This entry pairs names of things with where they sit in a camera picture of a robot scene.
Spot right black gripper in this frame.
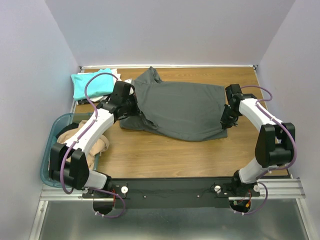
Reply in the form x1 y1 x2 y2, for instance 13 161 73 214
219 104 240 130

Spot dark grey t-shirt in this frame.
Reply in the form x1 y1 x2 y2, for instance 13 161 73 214
119 67 228 142

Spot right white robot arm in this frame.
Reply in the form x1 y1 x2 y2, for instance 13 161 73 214
220 84 298 196

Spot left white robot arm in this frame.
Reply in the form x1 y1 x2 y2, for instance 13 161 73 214
48 81 139 198

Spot teal folded t-shirt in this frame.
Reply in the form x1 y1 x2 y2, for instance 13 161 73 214
70 68 116 100

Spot white folded t-shirt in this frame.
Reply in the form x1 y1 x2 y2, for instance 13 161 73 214
76 69 122 105

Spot beige crumpled t-shirt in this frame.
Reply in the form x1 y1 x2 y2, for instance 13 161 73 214
57 120 110 170

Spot black garment in bin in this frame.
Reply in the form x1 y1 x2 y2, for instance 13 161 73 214
55 122 79 139

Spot teal plastic bin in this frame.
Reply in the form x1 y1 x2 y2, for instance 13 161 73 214
40 112 93 189

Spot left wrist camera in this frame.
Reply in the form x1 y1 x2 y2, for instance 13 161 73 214
123 78 136 96

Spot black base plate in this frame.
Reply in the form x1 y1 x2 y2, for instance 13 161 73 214
82 177 261 210

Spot aluminium frame rail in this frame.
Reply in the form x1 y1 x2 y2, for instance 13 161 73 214
39 178 306 201

